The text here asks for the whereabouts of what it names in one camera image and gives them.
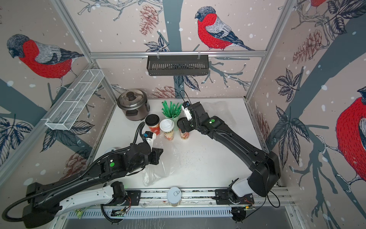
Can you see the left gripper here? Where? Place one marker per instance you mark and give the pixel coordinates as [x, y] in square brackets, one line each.
[156, 151]

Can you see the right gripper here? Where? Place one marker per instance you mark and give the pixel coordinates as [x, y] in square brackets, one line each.
[181, 122]

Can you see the red cup black lid front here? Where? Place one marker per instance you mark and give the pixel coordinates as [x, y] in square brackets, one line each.
[183, 135]

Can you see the red cup black lid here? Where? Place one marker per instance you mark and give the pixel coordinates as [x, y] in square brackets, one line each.
[153, 121]
[183, 135]

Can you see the clear plastic carrier bag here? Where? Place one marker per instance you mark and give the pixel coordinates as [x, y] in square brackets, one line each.
[166, 167]

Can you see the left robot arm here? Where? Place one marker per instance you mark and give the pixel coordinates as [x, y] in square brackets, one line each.
[44, 202]

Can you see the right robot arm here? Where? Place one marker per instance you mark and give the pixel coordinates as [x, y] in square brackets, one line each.
[264, 166]

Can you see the spare clear plastic bags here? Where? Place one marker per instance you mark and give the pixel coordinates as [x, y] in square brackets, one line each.
[222, 110]

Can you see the yellow cup white lid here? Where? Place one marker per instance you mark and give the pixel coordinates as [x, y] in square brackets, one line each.
[167, 127]

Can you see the green straw holder cup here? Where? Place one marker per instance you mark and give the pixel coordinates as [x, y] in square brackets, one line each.
[172, 111]

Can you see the white can left side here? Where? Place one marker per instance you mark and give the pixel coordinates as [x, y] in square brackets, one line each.
[112, 149]

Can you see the silver rice cooker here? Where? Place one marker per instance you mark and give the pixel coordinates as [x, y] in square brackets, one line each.
[134, 104]

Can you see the green snack packet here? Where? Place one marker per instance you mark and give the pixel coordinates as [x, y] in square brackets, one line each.
[79, 212]

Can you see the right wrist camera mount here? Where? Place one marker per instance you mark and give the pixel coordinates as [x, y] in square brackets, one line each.
[186, 111]

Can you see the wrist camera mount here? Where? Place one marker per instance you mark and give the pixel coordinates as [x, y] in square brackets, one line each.
[186, 111]
[150, 137]

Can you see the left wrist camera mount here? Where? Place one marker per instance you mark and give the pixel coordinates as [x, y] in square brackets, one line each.
[150, 137]

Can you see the can on front rail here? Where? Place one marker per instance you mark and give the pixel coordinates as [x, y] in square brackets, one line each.
[174, 196]

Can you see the black hanging wire basket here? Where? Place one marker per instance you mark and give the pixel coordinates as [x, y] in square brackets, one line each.
[175, 65]

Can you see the white mesh wall shelf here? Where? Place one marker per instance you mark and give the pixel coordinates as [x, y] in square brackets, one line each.
[76, 99]

